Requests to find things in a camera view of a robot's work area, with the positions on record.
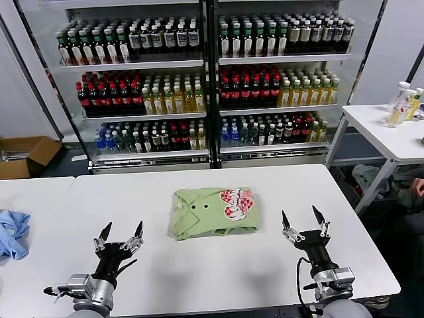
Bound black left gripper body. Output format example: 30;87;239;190
95;242;136;280

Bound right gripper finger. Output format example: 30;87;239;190
311;204;331;239
281;209;306;246

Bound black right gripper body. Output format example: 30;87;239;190
295;230;338;274

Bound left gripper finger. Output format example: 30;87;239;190
93;221;113;252
120;220;144;253

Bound light green polo shirt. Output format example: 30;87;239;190
170;185;261;242

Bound bystander bare hand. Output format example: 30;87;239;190
409;178;424;199

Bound light grey garment pile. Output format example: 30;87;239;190
351;164;392;199

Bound green garment pile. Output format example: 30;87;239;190
392;165;424;209

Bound light blue crumpled garment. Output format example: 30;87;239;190
0;208;32;261

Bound bystander dark trouser leg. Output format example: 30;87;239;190
392;205;424;239

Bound brown cardboard box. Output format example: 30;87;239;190
0;135;64;180

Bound white side table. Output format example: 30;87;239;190
326;104;424;216

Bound silver metal rods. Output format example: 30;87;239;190
1;148;33;162

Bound yellow juice bottle white cap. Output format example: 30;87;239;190
386;89;417;129

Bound clear bottle red print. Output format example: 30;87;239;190
387;81;411;113

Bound yellow juice bottle green cap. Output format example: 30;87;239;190
404;93;424;122

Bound beverage display shelf unit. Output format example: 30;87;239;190
15;0;213;175
211;0;387;170

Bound dark bottle blue white label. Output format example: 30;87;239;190
176;23;189;54
140;25;152;56
128;25;141;57
333;19;345;52
164;23;177;54
150;25;164;56
322;19;335;53
343;19;356;52
187;22;200;54
311;19;323;53

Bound dark bottle beige label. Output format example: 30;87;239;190
299;19;312;53
288;20;301;54

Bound green cap tea bottle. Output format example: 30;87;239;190
104;28;119;64
231;22;243;58
219;22;231;58
93;29;107;64
81;29;96;65
254;21;266;57
278;21;289;56
58;31;73;66
242;21;255;57
116;28;131;63
70;30;84;66
266;21;278;56

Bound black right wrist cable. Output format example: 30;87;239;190
295;256;319;314

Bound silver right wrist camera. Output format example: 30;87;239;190
334;267;356;292

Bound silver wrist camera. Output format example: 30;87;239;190
66;274;92;301
334;267;356;292

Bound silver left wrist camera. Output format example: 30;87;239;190
66;274;92;301

